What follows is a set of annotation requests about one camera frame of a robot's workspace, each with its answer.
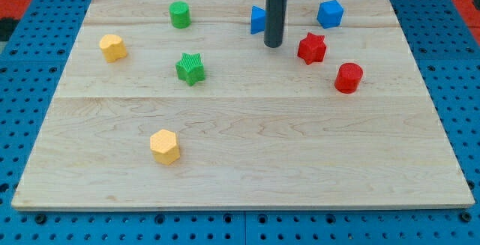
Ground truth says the red cylinder block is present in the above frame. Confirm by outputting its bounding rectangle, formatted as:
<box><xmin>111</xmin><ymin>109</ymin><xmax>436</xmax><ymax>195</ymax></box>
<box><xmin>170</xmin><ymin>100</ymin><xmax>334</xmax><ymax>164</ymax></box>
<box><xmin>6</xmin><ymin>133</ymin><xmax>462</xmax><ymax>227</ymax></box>
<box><xmin>334</xmin><ymin>63</ymin><xmax>364</xmax><ymax>94</ymax></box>

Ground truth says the red star block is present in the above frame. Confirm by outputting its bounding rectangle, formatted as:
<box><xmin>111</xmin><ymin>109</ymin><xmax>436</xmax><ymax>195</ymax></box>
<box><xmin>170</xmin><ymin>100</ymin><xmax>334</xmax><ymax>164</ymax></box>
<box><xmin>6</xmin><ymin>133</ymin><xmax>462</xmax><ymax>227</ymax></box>
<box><xmin>297</xmin><ymin>32</ymin><xmax>327</xmax><ymax>65</ymax></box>

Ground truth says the green cylinder block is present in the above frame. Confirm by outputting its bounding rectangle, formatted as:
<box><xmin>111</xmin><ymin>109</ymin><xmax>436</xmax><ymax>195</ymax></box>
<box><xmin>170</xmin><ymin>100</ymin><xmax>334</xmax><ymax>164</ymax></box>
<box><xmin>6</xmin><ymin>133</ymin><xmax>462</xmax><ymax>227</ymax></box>
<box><xmin>169</xmin><ymin>1</ymin><xmax>191</xmax><ymax>29</ymax></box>

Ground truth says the light wooden board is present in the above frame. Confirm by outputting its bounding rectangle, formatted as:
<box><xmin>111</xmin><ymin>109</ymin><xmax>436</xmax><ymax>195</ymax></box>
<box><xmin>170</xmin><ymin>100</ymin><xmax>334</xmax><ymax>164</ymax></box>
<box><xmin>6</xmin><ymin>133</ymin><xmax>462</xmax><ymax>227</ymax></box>
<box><xmin>11</xmin><ymin>0</ymin><xmax>475</xmax><ymax>211</ymax></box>

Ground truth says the yellow hexagon block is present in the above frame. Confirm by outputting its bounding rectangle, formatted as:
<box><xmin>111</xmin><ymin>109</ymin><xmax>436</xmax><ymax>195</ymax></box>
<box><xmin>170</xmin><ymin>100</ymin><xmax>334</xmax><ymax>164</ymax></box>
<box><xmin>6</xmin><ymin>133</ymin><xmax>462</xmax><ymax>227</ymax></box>
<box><xmin>150</xmin><ymin>130</ymin><xmax>180</xmax><ymax>166</ymax></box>

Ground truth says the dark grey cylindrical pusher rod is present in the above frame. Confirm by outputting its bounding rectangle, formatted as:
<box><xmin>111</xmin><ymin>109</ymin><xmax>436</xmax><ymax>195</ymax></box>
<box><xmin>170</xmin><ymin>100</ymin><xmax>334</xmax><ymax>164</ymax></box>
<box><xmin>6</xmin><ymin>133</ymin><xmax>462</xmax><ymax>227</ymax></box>
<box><xmin>264</xmin><ymin>0</ymin><xmax>287</xmax><ymax>48</ymax></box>

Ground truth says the blue cube block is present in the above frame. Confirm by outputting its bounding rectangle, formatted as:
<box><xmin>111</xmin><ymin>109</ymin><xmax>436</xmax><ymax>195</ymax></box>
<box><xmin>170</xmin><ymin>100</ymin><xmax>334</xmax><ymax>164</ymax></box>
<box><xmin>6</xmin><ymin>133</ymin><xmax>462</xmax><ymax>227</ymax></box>
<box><xmin>316</xmin><ymin>0</ymin><xmax>344</xmax><ymax>28</ymax></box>

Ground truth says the green star block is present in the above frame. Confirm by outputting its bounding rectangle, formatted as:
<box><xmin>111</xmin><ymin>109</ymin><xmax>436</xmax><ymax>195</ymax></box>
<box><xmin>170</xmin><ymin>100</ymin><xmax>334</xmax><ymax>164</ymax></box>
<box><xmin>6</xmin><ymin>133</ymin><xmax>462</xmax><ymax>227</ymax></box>
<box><xmin>175</xmin><ymin>53</ymin><xmax>206</xmax><ymax>86</ymax></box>

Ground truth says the yellow heart block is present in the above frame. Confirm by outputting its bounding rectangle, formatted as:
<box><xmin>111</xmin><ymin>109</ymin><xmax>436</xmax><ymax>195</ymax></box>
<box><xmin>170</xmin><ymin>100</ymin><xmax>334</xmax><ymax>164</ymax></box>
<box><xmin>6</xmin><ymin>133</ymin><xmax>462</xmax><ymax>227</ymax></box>
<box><xmin>99</xmin><ymin>34</ymin><xmax>128</xmax><ymax>63</ymax></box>

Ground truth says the blue triangle block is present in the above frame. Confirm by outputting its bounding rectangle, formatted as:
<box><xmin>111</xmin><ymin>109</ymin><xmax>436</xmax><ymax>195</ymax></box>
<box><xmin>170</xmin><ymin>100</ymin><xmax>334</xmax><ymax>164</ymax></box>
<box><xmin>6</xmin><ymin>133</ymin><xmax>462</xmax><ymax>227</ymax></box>
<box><xmin>250</xmin><ymin>5</ymin><xmax>266</xmax><ymax>34</ymax></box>

